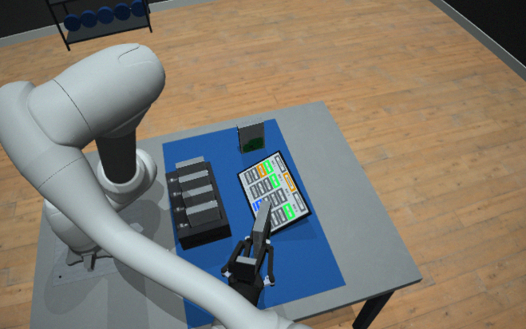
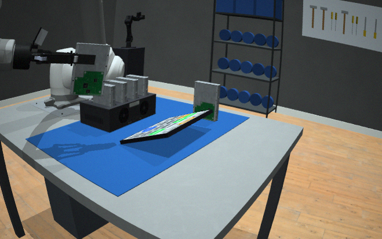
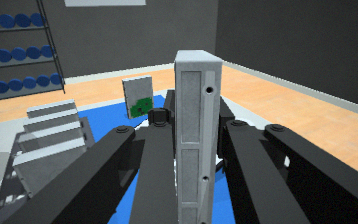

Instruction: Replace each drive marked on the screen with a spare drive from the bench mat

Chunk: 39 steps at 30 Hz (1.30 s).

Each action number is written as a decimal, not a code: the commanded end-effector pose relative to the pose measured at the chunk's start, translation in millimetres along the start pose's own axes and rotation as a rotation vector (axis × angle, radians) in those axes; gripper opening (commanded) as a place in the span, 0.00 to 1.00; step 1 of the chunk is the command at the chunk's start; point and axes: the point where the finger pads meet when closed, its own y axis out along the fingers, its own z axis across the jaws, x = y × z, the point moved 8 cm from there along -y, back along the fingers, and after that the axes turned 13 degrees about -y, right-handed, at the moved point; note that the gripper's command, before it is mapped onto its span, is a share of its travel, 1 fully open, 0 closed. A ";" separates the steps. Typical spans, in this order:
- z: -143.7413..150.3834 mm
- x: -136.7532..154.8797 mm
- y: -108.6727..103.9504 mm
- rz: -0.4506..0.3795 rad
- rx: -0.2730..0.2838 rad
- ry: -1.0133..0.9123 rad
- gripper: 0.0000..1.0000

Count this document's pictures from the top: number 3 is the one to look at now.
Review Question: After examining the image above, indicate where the blue mat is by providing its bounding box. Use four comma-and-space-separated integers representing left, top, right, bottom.
78, 95, 235, 224

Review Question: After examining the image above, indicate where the black drive dock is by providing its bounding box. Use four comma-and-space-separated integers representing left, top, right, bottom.
0, 116, 96, 224

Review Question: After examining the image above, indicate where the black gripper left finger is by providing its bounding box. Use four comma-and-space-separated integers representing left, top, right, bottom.
2, 89, 178, 224

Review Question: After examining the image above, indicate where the black-framed status screen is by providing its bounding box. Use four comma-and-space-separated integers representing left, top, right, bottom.
134, 122, 223, 184

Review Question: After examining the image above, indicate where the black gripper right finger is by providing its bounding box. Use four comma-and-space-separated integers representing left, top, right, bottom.
217, 96, 358, 224

